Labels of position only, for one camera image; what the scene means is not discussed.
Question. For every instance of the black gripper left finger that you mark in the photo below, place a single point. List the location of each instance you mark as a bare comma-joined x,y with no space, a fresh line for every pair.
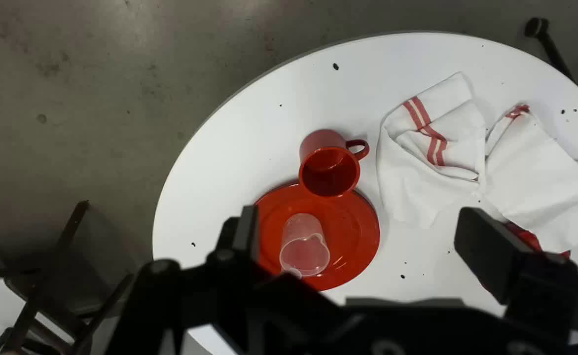
242,234

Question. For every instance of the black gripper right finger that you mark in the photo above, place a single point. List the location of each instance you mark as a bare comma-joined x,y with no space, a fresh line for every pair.
506,258

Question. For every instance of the red mug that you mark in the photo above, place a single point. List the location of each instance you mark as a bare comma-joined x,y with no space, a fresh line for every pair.
329,171

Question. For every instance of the large white red-striped towel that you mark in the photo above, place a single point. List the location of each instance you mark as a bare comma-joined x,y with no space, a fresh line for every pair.
552,191

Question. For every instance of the clear plastic cup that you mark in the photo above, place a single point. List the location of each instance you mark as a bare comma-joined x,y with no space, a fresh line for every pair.
305,248

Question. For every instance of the red plate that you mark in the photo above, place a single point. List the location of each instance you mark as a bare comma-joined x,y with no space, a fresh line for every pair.
360,230

